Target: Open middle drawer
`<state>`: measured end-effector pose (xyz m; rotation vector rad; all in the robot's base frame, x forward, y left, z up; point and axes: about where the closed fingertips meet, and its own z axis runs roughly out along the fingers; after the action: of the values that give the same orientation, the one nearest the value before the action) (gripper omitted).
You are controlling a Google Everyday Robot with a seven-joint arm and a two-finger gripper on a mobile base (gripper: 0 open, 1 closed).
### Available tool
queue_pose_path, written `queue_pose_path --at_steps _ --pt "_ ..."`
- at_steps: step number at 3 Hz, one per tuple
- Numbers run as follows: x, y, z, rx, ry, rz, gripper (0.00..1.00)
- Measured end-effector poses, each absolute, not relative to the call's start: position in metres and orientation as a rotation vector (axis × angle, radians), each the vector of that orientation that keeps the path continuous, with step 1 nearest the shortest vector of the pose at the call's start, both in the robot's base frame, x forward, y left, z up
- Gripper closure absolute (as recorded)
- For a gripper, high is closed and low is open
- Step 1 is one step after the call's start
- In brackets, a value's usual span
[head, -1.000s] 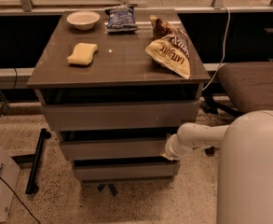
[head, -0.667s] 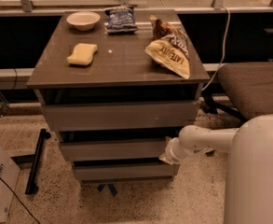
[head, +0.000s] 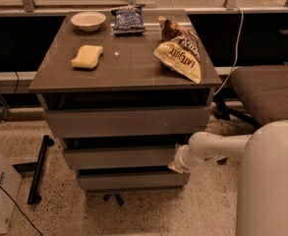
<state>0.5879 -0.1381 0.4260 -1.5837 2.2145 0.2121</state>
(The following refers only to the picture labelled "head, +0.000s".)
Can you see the grey drawer cabinet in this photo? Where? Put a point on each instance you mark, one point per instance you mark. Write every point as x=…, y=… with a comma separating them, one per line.
x=127, y=75

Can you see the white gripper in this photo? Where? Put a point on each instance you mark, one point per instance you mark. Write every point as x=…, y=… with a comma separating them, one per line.
x=181, y=158

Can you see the grey top drawer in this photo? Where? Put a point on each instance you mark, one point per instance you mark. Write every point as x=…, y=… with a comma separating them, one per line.
x=127, y=122

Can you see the black metal bar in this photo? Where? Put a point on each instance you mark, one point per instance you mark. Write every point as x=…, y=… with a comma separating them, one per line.
x=34, y=197

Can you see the blue chip bag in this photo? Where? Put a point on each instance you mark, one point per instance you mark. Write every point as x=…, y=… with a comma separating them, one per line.
x=127, y=19

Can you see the grey office chair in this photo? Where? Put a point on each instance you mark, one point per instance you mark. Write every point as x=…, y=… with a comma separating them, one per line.
x=263, y=90

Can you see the grey drawer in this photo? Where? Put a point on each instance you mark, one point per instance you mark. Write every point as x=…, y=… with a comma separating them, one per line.
x=127, y=122
x=95, y=158
x=134, y=181

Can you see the grey bottom drawer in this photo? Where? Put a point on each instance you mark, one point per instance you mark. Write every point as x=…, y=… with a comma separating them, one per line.
x=134, y=181

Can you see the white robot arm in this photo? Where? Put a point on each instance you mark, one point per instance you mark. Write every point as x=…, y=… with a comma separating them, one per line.
x=262, y=201

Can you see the yellow sponge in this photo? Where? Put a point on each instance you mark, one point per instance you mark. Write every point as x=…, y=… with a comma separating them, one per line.
x=87, y=57

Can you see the white bowl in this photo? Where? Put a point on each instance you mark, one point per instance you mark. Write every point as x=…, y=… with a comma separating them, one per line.
x=88, y=21

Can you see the yellow brown chip bag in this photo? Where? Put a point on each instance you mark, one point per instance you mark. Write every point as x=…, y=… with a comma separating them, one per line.
x=179, y=50

